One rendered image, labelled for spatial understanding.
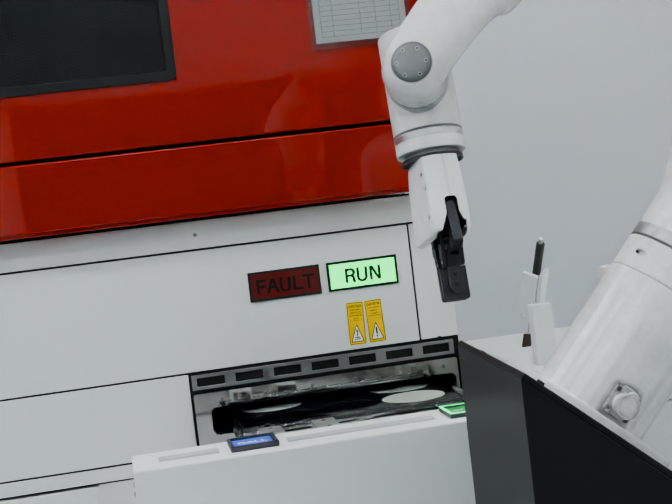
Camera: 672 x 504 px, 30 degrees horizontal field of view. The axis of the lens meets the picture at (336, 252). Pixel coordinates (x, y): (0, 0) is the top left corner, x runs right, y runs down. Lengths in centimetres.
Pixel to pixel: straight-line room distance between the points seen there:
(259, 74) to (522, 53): 182
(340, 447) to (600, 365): 35
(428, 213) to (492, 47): 226
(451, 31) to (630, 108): 242
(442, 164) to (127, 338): 74
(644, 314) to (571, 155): 252
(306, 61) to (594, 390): 94
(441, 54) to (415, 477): 48
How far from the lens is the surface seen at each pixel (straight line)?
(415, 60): 144
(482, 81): 368
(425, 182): 147
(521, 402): 112
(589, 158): 378
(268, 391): 205
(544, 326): 178
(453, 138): 150
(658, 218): 129
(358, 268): 206
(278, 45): 201
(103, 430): 205
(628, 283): 127
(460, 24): 145
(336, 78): 202
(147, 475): 143
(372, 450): 145
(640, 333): 125
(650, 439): 156
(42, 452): 206
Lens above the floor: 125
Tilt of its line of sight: 3 degrees down
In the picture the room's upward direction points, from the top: 7 degrees counter-clockwise
